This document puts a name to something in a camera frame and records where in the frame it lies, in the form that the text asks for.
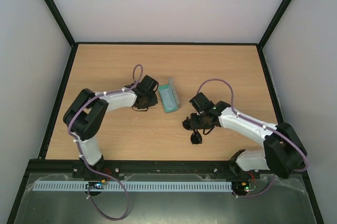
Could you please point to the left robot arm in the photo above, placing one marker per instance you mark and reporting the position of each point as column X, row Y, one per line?
column 85, row 116

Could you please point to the black round sunglasses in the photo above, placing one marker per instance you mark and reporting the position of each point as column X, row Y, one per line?
column 195, row 137

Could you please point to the grey glasses case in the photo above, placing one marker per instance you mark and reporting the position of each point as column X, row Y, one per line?
column 170, row 84

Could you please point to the black aluminium frame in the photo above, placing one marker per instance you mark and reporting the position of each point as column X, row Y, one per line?
column 13, row 216

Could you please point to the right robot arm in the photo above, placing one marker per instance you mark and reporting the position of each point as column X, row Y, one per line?
column 282, row 151

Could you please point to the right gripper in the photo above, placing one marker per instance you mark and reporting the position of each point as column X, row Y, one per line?
column 196, row 123

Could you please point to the black front mounting rail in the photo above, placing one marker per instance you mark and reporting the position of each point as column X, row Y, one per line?
column 214, row 169

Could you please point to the light blue slotted cable duct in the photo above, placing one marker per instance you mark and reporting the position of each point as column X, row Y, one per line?
column 133, row 186

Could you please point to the light blue cleaning cloth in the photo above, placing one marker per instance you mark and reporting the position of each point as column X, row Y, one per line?
column 168, row 99

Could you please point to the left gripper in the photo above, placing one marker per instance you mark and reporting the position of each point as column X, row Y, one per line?
column 154, row 101

